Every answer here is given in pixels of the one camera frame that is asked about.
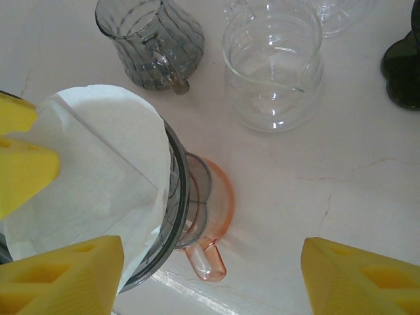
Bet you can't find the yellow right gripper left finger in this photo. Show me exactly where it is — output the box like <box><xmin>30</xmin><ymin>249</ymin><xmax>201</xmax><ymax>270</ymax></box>
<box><xmin>0</xmin><ymin>235</ymin><xmax>125</xmax><ymax>315</ymax></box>

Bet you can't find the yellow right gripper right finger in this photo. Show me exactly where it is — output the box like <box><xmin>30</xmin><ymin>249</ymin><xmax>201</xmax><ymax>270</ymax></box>
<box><xmin>301</xmin><ymin>237</ymin><xmax>420</xmax><ymax>315</ymax></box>

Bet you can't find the white paper coffee filter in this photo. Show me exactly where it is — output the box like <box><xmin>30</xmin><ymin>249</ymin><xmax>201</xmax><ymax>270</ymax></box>
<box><xmin>5</xmin><ymin>83</ymin><xmax>165</xmax><ymax>295</ymax></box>

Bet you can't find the orange transparent pitcher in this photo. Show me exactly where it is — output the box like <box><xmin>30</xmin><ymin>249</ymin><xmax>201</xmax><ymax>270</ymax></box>
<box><xmin>173</xmin><ymin>156</ymin><xmax>236</xmax><ymax>283</ymax></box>

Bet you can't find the grey ribbed glass pitcher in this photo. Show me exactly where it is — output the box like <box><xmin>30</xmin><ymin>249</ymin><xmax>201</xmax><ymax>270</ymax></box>
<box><xmin>94</xmin><ymin>0</ymin><xmax>206</xmax><ymax>96</ymax></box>

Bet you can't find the grey plastic dripper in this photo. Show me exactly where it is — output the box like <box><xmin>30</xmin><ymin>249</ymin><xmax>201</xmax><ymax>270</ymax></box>
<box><xmin>113</xmin><ymin>119</ymin><xmax>215</xmax><ymax>293</ymax></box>

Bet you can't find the clear glass carafe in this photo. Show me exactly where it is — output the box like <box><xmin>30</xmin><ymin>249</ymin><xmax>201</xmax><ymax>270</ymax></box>
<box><xmin>222</xmin><ymin>2</ymin><xmax>325</xmax><ymax>133</ymax></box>

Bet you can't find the dark green dripper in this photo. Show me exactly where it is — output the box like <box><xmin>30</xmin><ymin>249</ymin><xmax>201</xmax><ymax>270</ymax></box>
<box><xmin>379</xmin><ymin>0</ymin><xmax>420</xmax><ymax>112</ymax></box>

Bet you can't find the clear glass dripper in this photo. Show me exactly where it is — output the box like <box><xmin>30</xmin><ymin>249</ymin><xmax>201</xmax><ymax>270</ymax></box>
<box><xmin>224</xmin><ymin>0</ymin><xmax>373</xmax><ymax>39</ymax></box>

